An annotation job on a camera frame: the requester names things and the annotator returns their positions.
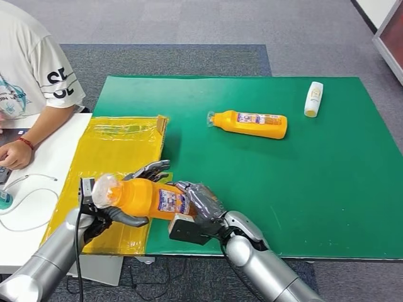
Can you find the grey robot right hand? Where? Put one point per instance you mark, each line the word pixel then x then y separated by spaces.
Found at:
pixel 204 204

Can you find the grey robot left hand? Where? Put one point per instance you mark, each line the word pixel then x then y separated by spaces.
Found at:
pixel 151 170

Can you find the orange detergent bottle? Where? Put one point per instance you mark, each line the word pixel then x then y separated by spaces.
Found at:
pixel 226 123
pixel 138 200

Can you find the person's forearm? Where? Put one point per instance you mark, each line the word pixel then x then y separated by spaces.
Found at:
pixel 50 123

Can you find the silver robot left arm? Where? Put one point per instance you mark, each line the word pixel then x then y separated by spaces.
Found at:
pixel 47 262

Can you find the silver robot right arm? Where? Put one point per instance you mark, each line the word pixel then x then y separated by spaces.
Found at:
pixel 264 266

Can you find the small white bottle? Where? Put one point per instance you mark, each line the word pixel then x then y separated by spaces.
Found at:
pixel 314 98

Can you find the yellow film-wrapped board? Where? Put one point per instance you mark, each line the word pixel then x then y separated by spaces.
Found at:
pixel 103 146

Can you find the green table mat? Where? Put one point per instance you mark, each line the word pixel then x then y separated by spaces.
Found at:
pixel 330 166

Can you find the person's hand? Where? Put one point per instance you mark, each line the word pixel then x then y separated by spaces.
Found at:
pixel 16 155

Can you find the dark grey laptop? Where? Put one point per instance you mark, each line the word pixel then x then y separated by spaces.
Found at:
pixel 9 135

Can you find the dark keyboard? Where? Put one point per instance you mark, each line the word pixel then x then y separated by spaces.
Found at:
pixel 4 174

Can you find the teal round device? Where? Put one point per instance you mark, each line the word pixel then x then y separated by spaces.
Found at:
pixel 4 201

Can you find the person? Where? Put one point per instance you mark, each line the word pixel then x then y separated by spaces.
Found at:
pixel 25 58

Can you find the white-framed cabinet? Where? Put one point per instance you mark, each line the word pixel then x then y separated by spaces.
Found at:
pixel 393 37

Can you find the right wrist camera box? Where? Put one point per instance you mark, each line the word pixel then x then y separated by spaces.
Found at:
pixel 186 229

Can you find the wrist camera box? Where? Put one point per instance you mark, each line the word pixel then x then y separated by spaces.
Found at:
pixel 87 189
pixel 186 229

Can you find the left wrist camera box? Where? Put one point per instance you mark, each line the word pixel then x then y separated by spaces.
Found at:
pixel 87 189

